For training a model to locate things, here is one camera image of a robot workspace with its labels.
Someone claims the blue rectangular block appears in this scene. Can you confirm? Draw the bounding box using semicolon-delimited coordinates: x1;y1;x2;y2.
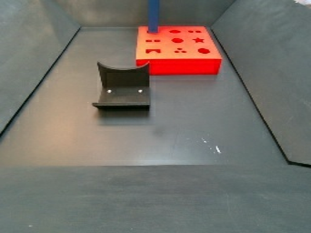
149;0;159;33

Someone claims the black curved holder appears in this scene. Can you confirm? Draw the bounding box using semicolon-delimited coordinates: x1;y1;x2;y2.
93;63;151;109

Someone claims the red shape sorter block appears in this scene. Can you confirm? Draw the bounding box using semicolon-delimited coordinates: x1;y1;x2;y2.
137;25;224;76

